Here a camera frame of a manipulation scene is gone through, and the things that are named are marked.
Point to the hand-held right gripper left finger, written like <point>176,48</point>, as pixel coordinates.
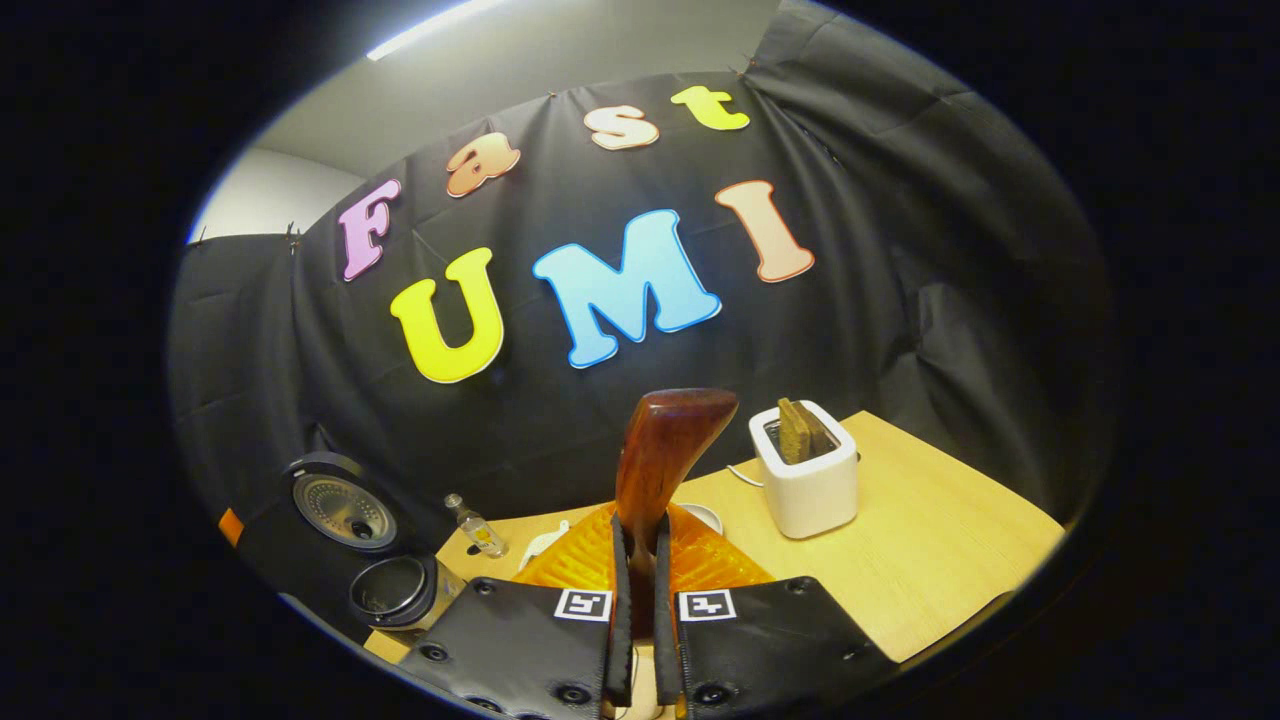
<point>620,640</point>

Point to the grey and silver rice cooker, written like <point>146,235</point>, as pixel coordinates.
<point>345,510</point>

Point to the brown wooden spoon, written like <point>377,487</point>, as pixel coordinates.
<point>660,460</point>

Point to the brown toast slice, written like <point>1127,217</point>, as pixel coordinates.
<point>800,435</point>

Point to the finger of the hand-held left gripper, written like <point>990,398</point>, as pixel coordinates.
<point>231,527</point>

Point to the black backdrop cloth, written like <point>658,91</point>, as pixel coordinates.
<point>900,250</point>

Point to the round white plate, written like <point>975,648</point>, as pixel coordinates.
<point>705,515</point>

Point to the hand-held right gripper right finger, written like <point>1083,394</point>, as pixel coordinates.
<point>665,640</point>

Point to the small clear glass bottle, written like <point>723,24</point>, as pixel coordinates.
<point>480,532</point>

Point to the white toaster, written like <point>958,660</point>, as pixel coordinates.
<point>810,495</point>

